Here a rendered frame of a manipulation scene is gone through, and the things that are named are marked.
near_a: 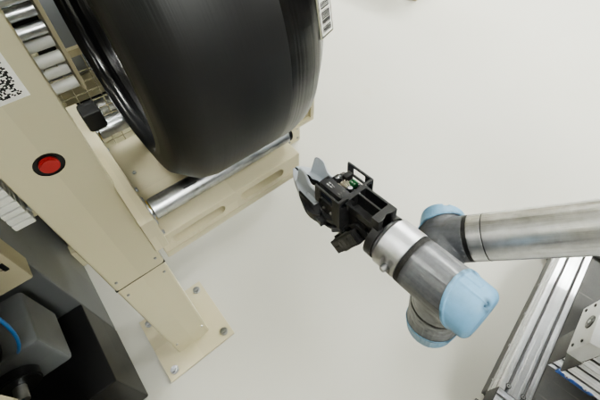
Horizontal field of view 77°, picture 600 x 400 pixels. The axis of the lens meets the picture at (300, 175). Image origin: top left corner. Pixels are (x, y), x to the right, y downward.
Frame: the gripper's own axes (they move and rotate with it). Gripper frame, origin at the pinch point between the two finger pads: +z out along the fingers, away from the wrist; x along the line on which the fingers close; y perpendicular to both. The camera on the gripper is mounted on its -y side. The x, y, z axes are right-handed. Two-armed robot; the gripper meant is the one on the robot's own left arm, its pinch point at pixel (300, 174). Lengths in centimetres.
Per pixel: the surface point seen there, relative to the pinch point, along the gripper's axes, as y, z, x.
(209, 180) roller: -6.3, 16.5, 11.1
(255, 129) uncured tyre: 12.1, 2.6, 5.4
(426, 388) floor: -104, -30, -23
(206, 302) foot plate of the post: -94, 45, 22
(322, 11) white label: 25.3, 2.7, -9.0
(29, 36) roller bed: 15, 61, 25
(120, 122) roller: -3.1, 44.2, 18.2
